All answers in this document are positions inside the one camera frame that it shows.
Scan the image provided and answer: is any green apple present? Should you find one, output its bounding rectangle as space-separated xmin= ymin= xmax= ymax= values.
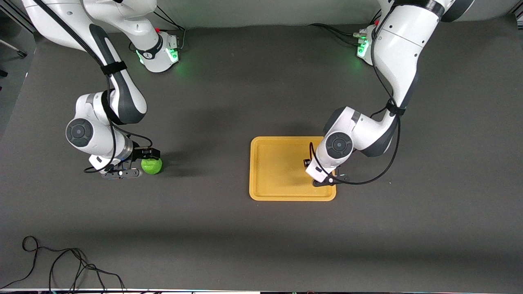
xmin=141 ymin=157 xmax=163 ymax=175

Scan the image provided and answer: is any yellow plastic tray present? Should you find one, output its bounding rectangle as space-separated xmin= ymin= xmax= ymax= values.
xmin=249 ymin=136 xmax=337 ymax=202

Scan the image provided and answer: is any dark grey table mat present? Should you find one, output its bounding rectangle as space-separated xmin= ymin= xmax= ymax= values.
xmin=0 ymin=16 xmax=523 ymax=292

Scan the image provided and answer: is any grey metal stand leg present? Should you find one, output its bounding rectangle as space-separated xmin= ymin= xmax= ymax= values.
xmin=0 ymin=38 xmax=28 ymax=58

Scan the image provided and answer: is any black velcro cable strap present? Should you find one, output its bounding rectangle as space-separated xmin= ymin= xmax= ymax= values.
xmin=100 ymin=61 xmax=127 ymax=76
xmin=385 ymin=100 xmax=407 ymax=117

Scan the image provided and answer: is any loose black cable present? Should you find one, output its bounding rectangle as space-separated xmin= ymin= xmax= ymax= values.
xmin=0 ymin=236 xmax=126 ymax=293

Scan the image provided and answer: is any black right arm base cable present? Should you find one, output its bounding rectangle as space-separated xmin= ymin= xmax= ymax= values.
xmin=129 ymin=6 xmax=187 ymax=53

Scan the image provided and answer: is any black arm base cable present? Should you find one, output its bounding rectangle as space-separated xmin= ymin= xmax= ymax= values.
xmin=129 ymin=6 xmax=187 ymax=53
xmin=308 ymin=8 xmax=382 ymax=46

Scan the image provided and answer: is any black left arm base cable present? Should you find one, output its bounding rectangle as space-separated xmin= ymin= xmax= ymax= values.
xmin=308 ymin=8 xmax=382 ymax=46

